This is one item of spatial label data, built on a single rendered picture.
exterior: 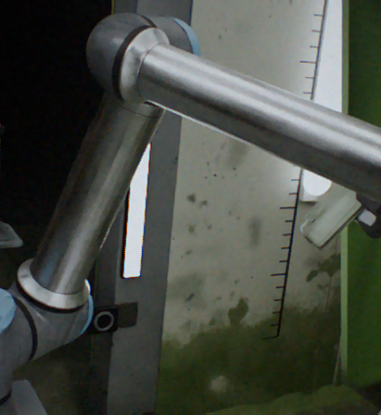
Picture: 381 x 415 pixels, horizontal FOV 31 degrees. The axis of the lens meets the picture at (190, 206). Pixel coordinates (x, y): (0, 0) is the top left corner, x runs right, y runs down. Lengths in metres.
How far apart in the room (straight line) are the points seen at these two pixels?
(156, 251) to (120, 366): 0.40
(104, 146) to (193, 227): 1.07
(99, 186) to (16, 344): 0.33
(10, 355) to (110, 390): 1.05
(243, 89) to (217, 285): 1.50
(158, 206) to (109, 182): 0.93
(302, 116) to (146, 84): 0.23
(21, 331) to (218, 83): 0.65
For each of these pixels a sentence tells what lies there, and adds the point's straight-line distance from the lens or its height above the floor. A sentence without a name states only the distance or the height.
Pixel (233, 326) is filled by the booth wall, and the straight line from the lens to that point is 2.46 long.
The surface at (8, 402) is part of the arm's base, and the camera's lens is 1.38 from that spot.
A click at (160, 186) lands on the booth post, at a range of 2.12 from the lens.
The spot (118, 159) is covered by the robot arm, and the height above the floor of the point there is 1.20.
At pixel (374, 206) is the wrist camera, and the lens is 1.11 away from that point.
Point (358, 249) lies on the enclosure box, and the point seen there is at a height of 0.87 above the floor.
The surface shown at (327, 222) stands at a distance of 1.22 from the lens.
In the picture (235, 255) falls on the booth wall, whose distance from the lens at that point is 2.35.
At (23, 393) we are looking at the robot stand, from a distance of 1.56.
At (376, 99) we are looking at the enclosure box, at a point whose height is 1.29.
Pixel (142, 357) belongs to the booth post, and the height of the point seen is 0.35.
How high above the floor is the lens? 1.45
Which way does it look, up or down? 15 degrees down
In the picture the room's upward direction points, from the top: 6 degrees clockwise
